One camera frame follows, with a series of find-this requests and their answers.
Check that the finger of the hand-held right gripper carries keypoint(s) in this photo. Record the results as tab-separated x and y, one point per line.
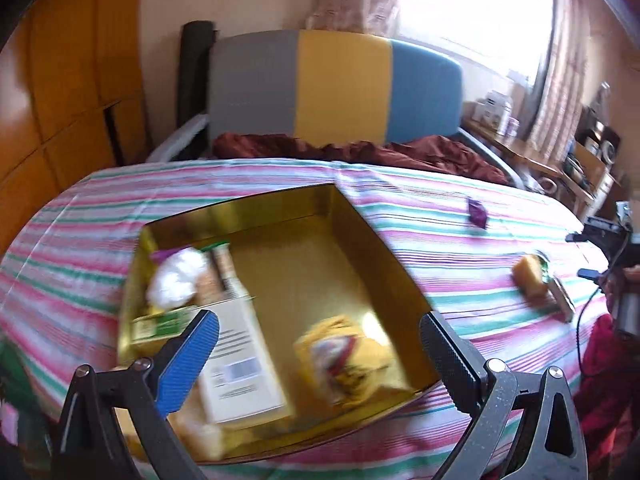
592	275
582	237

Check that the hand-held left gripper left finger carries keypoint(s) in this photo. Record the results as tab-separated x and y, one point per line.
190	360

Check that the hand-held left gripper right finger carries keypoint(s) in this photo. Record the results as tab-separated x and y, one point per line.
447	357

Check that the cream cardboard box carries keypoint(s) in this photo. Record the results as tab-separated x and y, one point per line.
240	355

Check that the yellow snack packet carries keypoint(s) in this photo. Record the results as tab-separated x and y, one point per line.
345	355

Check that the purple snack packet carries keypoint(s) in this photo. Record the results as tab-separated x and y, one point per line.
477	211
159	257

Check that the gold gift box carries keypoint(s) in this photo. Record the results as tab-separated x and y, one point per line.
300	270

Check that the orange snack packet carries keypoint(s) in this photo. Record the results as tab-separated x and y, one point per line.
562	300

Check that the yellow sponge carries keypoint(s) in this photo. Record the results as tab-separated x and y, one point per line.
528	275

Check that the wooden desk organizer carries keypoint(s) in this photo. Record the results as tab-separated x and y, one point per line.
592	170

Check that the pale snack packet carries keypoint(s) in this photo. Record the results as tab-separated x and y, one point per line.
200	435

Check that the white plastic bag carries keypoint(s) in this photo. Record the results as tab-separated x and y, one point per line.
177	277

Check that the wooden desk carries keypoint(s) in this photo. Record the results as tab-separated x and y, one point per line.
525	152

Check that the person's red garment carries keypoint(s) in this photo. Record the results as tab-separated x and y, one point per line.
610	400

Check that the purple cup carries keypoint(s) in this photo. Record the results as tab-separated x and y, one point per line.
512	127

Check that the white cardboard box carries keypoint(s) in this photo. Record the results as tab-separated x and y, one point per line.
497	107

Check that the maroon blanket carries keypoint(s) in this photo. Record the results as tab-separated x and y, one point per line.
400	155

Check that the window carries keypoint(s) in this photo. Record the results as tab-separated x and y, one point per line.
475	15

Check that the black rolled mat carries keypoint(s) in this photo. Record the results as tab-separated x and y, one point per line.
195	75

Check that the grey yellow blue headboard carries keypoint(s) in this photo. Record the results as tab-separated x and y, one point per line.
340	85

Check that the wooden wardrobe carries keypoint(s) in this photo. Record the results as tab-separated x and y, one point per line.
65	85

